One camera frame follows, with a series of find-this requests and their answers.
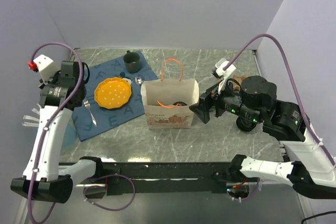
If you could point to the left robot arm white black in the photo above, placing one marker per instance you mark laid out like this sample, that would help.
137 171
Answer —
42 180

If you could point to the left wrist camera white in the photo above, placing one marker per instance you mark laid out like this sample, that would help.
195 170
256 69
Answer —
46 67

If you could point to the black cup lid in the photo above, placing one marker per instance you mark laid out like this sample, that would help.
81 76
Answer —
179 103
245 125

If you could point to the cream paper bag orange handles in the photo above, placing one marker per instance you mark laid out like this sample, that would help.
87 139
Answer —
159 95

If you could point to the brown pulp cup carrier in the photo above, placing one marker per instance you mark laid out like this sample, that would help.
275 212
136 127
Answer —
178 104

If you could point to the dark green mug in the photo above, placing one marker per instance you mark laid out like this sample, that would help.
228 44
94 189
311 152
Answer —
132 61

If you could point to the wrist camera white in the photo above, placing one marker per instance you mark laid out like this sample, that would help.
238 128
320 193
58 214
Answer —
46 67
221 74

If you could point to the silver spoon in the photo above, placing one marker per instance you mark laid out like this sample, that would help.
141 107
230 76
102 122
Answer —
138 81

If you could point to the blue alphabet placemat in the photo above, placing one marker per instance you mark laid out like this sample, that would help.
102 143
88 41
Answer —
108 119

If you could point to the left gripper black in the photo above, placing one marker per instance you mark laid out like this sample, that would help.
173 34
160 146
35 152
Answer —
55 76

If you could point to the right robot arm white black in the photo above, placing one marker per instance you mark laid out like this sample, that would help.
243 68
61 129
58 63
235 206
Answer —
254 101

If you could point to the yellow dotted plate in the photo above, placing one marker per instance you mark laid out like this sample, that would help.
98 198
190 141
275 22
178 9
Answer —
112 93

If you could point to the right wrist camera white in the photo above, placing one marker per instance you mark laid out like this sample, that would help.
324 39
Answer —
221 74

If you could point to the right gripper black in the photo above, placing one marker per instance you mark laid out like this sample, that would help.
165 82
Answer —
214 95

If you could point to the silver fork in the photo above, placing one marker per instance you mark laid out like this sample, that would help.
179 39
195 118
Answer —
88 107

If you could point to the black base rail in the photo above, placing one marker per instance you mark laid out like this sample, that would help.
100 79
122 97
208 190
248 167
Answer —
158 177

